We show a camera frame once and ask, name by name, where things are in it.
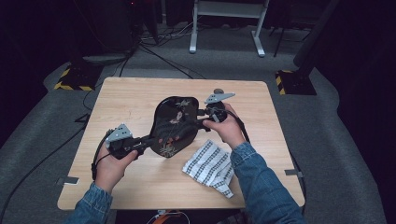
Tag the dark slanted pole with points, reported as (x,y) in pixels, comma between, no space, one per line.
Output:
(314,34)

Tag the black tripod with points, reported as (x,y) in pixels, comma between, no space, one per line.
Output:
(280,42)

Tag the white checked cloth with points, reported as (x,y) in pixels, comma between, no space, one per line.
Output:
(208,166)

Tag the white metal desk frame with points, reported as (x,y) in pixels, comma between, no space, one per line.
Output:
(229,9)

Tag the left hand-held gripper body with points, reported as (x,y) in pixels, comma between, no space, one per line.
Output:
(120,140)

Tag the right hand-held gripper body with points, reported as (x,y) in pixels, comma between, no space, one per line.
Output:
(218,109)

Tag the black floral lacquer plate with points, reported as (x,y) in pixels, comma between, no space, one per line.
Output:
(174,124)

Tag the dark bulky equipment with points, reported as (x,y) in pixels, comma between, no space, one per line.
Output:
(106,25)

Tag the grey flat stand base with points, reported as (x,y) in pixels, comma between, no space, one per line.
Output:
(104,59)

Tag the person's left hand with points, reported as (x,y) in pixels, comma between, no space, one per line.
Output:
(112,171)

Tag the person's right hand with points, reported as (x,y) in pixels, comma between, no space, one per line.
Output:
(229,130)

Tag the black yellow striped stand base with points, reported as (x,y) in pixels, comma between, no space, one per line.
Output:
(297,84)
(77,79)

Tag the grey tape piece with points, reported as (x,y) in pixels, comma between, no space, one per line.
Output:
(68,180)
(292,173)

